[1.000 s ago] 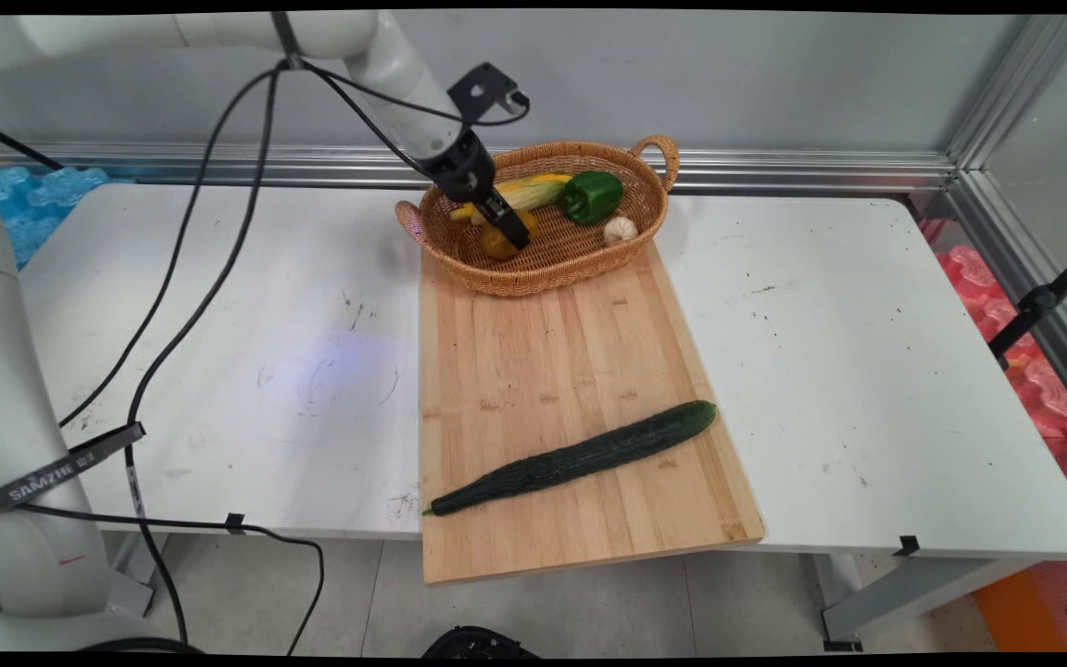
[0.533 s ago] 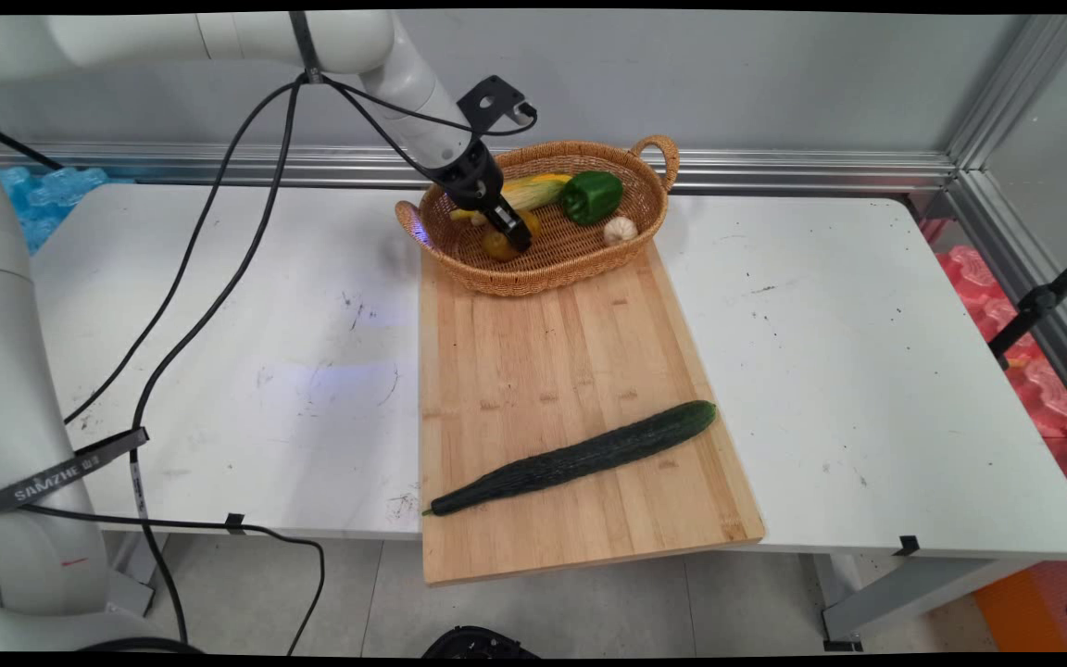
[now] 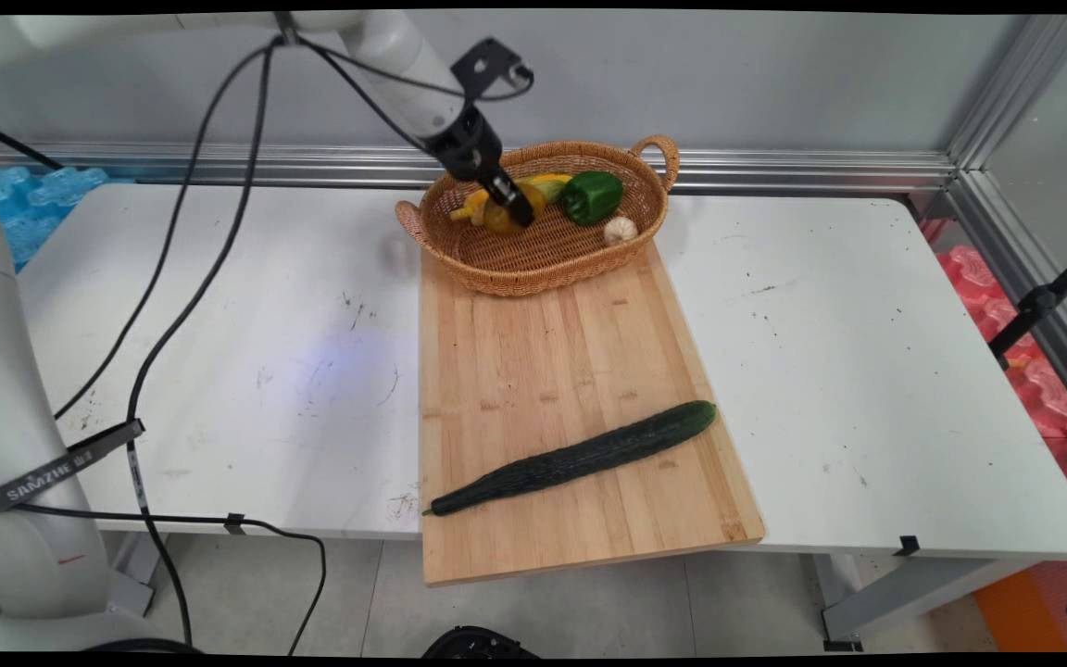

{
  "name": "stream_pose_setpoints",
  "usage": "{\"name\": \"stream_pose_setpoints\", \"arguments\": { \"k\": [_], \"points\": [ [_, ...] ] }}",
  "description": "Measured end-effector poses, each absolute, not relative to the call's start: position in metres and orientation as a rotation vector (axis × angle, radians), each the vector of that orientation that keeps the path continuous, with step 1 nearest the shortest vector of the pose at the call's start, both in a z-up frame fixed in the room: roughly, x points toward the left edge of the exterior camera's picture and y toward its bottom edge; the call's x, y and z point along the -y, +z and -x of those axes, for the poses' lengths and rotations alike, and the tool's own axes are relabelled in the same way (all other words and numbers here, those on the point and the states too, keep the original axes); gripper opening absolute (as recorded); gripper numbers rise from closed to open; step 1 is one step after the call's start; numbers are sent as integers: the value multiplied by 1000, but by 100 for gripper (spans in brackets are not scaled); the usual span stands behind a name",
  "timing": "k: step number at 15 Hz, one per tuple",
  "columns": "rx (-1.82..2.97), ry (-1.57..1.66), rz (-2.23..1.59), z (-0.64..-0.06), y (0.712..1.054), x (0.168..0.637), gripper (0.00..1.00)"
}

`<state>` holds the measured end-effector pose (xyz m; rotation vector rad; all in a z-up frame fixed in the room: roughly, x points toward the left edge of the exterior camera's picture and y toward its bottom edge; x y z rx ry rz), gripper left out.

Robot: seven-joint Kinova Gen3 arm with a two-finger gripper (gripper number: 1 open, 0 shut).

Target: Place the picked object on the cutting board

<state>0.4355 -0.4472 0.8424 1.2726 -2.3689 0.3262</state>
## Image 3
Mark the yellow bell pepper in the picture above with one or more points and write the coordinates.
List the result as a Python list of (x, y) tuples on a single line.
[(499, 219)]

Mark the blue foam mat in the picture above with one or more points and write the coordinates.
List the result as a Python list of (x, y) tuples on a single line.
[(29, 204)]

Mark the green bell pepper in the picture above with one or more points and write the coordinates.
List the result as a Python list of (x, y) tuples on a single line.
[(593, 196)]

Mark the red foam mat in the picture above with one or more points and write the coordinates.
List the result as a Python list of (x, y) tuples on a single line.
[(1043, 389)]

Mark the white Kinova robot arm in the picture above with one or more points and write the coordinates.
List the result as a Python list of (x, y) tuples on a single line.
[(24, 371)]

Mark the horizontal aluminium frame rail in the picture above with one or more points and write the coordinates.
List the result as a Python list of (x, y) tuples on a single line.
[(774, 169)]

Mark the small yellow vegetable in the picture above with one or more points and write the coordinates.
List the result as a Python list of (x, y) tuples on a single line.
[(469, 207)]

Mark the slanted aluminium frame rail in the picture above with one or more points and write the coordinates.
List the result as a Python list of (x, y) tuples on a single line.
[(1024, 269)]

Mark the upright aluminium frame post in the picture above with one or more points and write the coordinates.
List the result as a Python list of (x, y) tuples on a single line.
[(1020, 88)]

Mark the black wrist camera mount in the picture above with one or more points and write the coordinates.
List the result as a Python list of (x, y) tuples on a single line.
[(487, 65)]

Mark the black table edge clip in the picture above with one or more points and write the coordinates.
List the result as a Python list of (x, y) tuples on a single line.
[(234, 523), (906, 546)]

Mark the grey table leg frame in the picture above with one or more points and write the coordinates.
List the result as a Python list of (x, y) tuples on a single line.
[(913, 597)]

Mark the bamboo cutting board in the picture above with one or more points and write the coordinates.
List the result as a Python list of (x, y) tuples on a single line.
[(571, 371)]

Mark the black tripod stand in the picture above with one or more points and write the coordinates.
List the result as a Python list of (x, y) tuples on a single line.
[(1038, 304)]

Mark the long dark green cucumber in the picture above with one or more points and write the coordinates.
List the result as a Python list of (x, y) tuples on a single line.
[(580, 456)]

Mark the yellow corn cob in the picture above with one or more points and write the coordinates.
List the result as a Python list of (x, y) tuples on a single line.
[(547, 185)]

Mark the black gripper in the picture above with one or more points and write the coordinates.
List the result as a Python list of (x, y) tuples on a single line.
[(465, 144)]

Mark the black round object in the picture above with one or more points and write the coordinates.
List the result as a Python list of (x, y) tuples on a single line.
[(478, 643)]

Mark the white garlic bulb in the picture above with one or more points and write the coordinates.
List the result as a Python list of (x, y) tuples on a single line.
[(621, 230)]

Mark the woven wicker basket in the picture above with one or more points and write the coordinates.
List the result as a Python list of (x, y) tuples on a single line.
[(543, 250)]

